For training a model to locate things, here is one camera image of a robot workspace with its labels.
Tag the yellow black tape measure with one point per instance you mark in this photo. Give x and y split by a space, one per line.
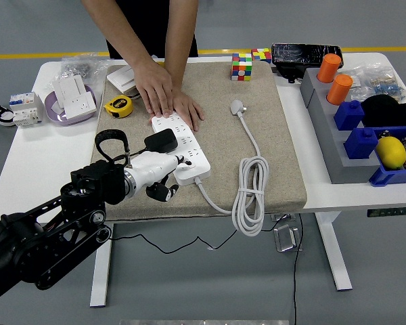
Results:
119 105

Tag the blue plastic bin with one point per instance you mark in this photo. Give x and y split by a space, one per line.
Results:
382 176

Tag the white wall switch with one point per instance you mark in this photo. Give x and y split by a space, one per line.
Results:
120 77

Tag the person's left hand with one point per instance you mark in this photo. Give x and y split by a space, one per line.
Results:
189 110

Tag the clear bag of screws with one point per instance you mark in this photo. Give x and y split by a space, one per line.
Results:
78 67

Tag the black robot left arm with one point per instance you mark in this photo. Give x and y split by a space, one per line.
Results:
54 237

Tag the small colourful puzzle cube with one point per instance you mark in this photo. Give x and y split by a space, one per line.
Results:
261 54

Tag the white socket panel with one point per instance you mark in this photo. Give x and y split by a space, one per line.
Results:
81 104

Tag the white power strip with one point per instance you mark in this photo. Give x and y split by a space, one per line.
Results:
199 169

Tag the large colourful puzzle cube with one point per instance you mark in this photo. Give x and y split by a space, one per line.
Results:
242 67

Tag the person's right forearm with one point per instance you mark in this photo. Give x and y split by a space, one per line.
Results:
116 27

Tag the black plug adapter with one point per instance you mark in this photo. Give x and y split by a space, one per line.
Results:
160 140

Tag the person's torso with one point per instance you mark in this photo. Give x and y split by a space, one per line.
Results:
152 23

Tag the blue block with knob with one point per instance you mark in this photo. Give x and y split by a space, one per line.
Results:
348 115
360 144

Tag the grey stepped block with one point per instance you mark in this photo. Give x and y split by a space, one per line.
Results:
328 135

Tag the white circuit breaker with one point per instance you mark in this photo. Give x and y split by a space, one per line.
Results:
23 108

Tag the clear bag of components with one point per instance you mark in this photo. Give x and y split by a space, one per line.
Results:
382 83

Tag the small silver bracket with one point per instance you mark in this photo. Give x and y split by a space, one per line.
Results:
282 217

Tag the yellow lemon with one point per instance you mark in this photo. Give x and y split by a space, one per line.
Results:
390 152

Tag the white table leg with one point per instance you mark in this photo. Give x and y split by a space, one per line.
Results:
331 250
99 277

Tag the person's right hand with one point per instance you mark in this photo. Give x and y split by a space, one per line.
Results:
155 86

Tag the grey-brown mat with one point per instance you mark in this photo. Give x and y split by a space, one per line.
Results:
216 159

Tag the black and white shoe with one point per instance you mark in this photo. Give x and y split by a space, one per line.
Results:
0 114

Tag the black film-wrapped box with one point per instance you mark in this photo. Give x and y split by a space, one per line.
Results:
301 54

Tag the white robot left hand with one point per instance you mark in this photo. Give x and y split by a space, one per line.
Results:
152 167

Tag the black table control panel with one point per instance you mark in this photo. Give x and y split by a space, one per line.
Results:
387 212

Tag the white switch panel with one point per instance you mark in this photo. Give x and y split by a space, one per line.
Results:
69 88

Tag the person's left forearm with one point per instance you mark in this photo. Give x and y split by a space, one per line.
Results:
181 40

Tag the large silver bracket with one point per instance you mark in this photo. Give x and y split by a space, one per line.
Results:
286 238

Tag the orange cylinder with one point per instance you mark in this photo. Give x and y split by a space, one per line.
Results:
329 67
339 89

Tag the lilac bowl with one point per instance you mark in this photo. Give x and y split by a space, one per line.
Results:
52 111

